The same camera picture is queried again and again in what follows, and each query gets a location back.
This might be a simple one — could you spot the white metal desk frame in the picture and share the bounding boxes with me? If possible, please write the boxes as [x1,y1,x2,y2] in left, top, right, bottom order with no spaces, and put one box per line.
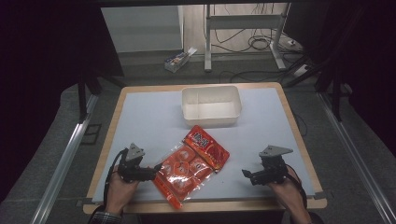
[203,3,292,73]

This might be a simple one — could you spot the black floor cables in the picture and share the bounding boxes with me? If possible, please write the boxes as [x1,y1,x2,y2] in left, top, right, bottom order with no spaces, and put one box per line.
[204,3,312,85]

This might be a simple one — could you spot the pale blue table mat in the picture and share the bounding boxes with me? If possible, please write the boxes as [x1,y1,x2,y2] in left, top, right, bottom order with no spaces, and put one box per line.
[92,87,316,203]

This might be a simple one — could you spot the person's right hand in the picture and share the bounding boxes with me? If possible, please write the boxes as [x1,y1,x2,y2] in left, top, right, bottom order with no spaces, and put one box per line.
[268,167,308,217]

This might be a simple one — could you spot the white power strip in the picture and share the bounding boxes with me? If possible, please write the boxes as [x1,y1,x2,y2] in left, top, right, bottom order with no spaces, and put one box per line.
[292,63,310,77]

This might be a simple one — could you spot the person's left hand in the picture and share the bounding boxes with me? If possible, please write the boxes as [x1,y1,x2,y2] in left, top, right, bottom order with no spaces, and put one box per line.
[105,169,140,217]

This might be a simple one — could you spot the white plastic container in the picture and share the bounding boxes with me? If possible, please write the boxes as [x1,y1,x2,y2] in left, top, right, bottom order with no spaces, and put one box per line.
[180,85,243,128]

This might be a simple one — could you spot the small printed cardboard box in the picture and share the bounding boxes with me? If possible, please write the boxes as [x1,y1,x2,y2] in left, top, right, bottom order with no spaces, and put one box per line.
[163,47,198,74]

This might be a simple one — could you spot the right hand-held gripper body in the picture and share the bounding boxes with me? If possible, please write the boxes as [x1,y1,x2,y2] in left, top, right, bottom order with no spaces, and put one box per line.
[252,145,294,187]

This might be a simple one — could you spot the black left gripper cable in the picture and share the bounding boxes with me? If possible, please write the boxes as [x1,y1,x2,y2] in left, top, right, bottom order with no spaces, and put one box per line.
[103,147,129,208]

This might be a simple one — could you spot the black metal stand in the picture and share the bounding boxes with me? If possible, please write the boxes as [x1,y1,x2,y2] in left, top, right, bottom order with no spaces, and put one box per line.
[313,62,345,123]
[77,73,125,124]

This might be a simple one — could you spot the aluminium rail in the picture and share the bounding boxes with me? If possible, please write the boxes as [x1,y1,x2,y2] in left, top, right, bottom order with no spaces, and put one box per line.
[30,92,100,224]
[317,92,396,224]

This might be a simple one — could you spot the black rectangular floor frame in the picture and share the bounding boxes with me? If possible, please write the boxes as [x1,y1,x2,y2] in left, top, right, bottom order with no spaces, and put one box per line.
[80,123,103,146]

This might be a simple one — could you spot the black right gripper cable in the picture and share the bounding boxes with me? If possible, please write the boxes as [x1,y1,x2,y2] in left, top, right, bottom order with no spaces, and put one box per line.
[285,172,308,210]

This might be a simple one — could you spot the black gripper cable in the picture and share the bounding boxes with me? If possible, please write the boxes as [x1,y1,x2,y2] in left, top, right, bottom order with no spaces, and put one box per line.
[285,172,308,210]
[103,147,129,208]

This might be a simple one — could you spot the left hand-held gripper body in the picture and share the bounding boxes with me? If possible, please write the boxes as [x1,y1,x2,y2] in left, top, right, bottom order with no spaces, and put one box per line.
[117,142,157,184]

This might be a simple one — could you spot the orange snack packet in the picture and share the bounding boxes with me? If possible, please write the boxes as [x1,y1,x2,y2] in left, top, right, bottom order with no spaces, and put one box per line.
[152,124,231,210]

